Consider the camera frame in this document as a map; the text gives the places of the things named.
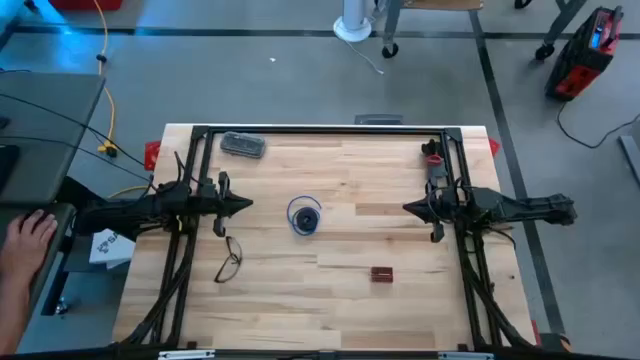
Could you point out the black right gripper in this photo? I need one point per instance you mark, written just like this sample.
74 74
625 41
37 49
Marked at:
440 210

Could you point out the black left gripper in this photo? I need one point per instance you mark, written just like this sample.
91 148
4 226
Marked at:
220 205

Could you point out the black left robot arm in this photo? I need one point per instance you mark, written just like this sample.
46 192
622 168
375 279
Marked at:
125 215

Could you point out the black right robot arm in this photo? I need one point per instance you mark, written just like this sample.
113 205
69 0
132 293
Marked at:
500 202

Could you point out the person's forearm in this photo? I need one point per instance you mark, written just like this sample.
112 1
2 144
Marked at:
10 320

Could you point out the black and red clamp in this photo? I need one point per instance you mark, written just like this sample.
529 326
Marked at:
434 161

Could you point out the black-rimmed eyeglasses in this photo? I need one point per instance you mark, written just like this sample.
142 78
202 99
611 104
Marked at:
233 258

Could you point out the grey plastic case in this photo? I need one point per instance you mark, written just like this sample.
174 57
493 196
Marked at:
242 144

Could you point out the red plastic tag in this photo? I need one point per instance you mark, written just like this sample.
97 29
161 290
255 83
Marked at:
494 147
152 156

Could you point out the white printed box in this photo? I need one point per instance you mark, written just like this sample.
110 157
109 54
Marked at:
112 247

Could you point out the dark grey desk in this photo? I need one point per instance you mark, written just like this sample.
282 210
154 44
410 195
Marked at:
62 215

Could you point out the white pole base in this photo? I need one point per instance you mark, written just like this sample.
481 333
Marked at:
354 25

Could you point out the person's hand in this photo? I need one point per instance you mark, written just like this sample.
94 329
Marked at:
25 245

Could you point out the red and black toolbox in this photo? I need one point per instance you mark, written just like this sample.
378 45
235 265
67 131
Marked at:
580 55

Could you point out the red floor bin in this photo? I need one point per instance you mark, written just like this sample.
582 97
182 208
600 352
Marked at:
85 4

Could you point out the silver aluminium bracket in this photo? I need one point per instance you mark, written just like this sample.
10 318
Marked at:
465 356
187 355

